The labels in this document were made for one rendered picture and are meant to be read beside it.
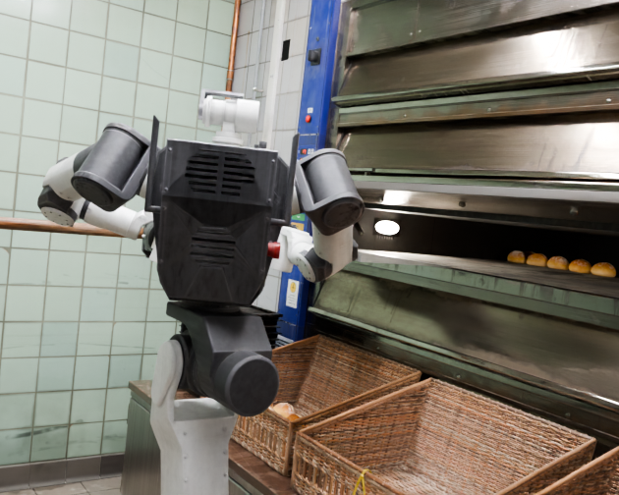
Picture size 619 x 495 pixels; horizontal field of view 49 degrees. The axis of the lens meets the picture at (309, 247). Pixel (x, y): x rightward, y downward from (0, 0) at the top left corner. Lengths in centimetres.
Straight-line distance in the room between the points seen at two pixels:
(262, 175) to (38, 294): 200
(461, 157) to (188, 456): 118
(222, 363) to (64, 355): 196
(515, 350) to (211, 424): 87
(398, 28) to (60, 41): 142
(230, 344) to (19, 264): 187
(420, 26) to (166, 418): 153
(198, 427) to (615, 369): 97
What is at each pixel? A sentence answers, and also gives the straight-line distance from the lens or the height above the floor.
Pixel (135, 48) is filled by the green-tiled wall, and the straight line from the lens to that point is 321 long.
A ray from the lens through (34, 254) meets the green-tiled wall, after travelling 307.
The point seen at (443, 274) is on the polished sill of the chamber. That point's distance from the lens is 210.
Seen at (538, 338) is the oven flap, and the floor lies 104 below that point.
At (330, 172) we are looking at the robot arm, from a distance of 138.
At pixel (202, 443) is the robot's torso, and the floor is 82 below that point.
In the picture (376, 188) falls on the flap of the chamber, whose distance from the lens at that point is 213.
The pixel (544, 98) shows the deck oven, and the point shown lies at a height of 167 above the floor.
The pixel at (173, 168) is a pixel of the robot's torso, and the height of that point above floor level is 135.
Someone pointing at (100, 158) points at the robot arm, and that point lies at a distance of 138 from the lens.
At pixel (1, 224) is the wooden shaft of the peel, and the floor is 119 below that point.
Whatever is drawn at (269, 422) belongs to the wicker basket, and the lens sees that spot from 200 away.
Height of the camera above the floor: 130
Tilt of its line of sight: 3 degrees down
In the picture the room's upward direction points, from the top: 6 degrees clockwise
